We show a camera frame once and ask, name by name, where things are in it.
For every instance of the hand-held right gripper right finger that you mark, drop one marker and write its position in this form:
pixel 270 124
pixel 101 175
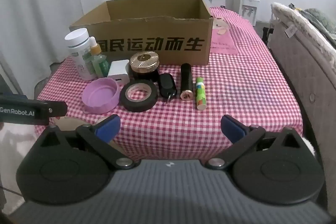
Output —
pixel 232 129

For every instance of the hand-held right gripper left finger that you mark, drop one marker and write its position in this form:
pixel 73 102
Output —
pixel 109 127

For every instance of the black tape roll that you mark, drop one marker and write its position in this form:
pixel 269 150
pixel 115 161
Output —
pixel 126 103

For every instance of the purple plastic lid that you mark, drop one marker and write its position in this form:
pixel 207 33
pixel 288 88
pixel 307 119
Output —
pixel 99 92

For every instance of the green patterned tube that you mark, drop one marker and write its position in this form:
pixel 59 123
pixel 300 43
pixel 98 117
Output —
pixel 200 95

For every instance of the white charger plug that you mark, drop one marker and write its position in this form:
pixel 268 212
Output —
pixel 118 71

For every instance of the green dropper bottle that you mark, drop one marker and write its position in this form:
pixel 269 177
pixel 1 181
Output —
pixel 101 64

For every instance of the black cylindrical tube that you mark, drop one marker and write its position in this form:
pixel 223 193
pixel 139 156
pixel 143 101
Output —
pixel 186 77

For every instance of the black car key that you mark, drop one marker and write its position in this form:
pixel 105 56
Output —
pixel 166 85

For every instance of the gold lid dark jar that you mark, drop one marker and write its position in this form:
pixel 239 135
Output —
pixel 144 61

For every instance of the brown cardboard box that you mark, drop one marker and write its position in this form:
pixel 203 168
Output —
pixel 118 35

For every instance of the red checkered tablecloth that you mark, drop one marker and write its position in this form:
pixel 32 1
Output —
pixel 236 82

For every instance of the white capped plastic bottle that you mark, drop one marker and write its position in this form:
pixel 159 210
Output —
pixel 77 40

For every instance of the quilted grey mattress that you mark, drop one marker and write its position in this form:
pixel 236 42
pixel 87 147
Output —
pixel 302 69

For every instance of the white water dispenser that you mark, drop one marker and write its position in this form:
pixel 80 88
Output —
pixel 244 7

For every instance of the grey blanket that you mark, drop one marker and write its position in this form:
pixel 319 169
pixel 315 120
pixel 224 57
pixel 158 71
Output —
pixel 320 22

